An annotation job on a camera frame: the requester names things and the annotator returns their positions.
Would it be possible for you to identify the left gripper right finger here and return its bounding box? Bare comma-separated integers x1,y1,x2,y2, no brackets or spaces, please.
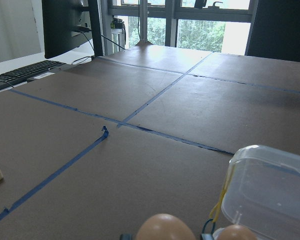
200,233,214,240

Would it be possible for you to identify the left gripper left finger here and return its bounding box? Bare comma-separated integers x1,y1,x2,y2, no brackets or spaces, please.
119,233,132,240

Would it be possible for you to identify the brown egg from bowl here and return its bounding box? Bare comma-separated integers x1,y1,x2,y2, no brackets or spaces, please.
135,213,196,240

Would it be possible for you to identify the clear plastic egg box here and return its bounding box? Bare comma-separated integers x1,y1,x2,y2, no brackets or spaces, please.
209,145,300,240

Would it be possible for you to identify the brown egg upper slot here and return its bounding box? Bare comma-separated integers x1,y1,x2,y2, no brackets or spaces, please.
217,224,257,240

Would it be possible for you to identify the black keyboard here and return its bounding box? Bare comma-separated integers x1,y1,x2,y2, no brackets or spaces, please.
0,60,65,90

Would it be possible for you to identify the black computer monitor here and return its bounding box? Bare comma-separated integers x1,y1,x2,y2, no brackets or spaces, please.
41,0,104,59

